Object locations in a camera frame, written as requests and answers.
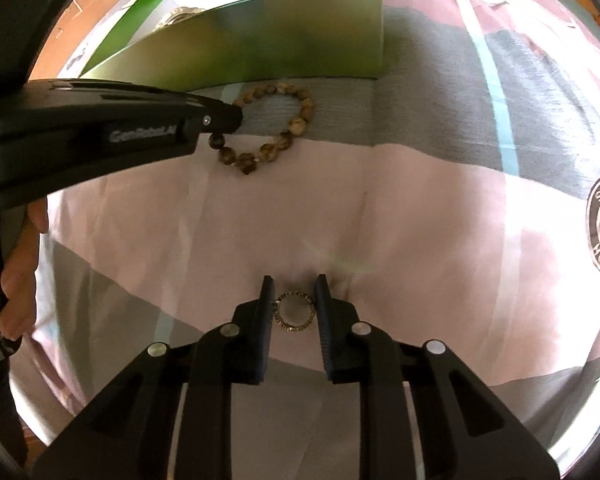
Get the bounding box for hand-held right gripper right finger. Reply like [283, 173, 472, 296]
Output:
[316, 274, 561, 480]

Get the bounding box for green cardboard box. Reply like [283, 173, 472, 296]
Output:
[62, 0, 385, 92]

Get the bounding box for striped patchwork bed sheet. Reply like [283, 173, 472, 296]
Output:
[10, 0, 600, 466]

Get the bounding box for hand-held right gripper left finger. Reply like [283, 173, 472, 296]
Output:
[32, 275, 273, 480]

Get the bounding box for silver ring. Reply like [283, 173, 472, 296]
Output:
[271, 290, 315, 332]

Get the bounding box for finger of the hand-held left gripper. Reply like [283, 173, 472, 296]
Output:
[25, 79, 244, 148]

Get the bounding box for silver chain bracelet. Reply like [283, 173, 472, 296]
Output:
[155, 6, 208, 28]

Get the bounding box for person's left hand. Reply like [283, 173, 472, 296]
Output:
[0, 197, 49, 342]

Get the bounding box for brown bead bracelet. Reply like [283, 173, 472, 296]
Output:
[207, 82, 317, 176]

